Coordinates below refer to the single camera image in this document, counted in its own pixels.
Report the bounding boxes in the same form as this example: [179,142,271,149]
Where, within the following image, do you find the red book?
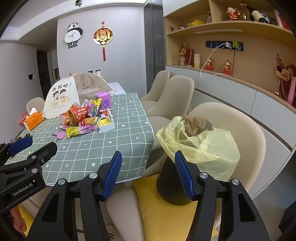
[274,9,290,30]

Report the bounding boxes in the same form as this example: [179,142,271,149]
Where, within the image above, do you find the beige chair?
[146,75,195,149]
[26,97,46,116]
[140,70,171,109]
[106,102,266,241]

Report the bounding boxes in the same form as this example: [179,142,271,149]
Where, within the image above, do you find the crumpled brown paper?
[181,115,214,137]

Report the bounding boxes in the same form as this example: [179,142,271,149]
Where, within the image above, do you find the pile of snack wrappers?
[53,97,114,139]

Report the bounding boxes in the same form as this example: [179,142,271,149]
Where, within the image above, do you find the panda wine bottle holder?
[250,3,277,25]

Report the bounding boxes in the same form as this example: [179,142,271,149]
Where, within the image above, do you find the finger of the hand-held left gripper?
[0,142,58,174]
[0,136,33,163]

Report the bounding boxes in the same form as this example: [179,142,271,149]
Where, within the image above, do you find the yellow plastic bin bag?
[157,116,241,182]

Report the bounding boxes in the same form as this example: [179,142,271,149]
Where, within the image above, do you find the pink box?
[288,77,296,105]

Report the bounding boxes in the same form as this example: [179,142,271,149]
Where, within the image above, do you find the red seated figurine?
[226,6,240,21]

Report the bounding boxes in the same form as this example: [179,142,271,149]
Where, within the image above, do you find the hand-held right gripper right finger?
[174,150,271,241]

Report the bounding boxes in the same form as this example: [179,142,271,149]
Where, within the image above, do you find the pink paper bag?
[19,112,29,127]

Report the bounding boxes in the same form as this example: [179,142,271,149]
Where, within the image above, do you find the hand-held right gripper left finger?
[27,151,123,241]

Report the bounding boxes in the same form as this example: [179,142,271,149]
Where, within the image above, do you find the dark door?
[36,49,52,98]

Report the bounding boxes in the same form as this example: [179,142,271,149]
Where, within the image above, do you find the wooden wall shelf unit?
[164,0,296,114]

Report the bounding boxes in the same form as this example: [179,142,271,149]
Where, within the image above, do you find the white charging cable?
[200,44,228,80]

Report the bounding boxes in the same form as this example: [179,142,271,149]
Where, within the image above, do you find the person's left hand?
[10,205,28,232]

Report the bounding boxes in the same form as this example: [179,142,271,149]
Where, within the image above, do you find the red gift bag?
[185,49,195,66]

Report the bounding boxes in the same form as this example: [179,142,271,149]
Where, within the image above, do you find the red snack can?
[66,107,89,124]

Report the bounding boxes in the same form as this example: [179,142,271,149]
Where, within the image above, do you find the cartoon printed mesh food cover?
[44,72,116,119]

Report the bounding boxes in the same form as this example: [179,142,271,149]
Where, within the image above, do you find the green checked tablecloth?
[5,92,155,187]

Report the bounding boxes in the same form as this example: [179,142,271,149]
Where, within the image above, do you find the black wall power strip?
[205,40,244,52]

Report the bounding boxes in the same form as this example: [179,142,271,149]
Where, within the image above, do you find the purple plastic box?
[96,91,113,109]

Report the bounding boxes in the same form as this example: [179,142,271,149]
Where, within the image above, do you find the white yellow plastic holder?
[97,109,115,134]

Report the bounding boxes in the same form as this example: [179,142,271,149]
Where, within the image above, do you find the panda wall clock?
[64,22,84,50]

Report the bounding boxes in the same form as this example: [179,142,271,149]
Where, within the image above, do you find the yellow seat cushion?
[132,174,219,241]
[18,204,35,230]

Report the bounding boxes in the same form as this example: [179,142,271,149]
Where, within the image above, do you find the orange tissue box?
[24,107,45,131]

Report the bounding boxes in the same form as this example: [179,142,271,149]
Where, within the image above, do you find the black cable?
[231,48,236,77]

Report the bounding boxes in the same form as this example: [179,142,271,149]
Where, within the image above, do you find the grey sideboard cabinet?
[165,65,293,200]

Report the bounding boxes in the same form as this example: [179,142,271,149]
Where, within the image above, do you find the black trash bin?
[156,154,199,206]

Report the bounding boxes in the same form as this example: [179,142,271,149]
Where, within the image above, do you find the dark grey tall cabinet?
[143,0,167,93]

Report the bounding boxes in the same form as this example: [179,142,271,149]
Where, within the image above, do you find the red gold hanging ornament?
[93,21,114,62]

